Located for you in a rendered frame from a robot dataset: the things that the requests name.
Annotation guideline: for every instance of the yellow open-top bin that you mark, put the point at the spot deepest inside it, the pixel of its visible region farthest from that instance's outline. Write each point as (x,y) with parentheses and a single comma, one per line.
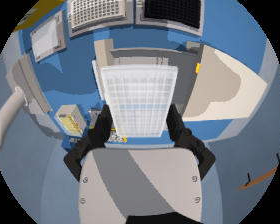
(41,8)

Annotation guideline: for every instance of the blue open-top box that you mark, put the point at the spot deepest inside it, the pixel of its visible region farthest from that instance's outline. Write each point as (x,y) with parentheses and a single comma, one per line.
(69,141)

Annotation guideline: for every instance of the blue bench mat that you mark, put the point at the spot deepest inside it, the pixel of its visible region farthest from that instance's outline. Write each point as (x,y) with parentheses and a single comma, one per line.
(67,77)

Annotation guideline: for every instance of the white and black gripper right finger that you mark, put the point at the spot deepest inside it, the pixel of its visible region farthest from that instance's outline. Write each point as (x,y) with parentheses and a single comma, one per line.
(183,138)

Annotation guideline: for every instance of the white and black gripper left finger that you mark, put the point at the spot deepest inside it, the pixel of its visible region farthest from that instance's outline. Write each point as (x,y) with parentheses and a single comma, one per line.
(101,131)

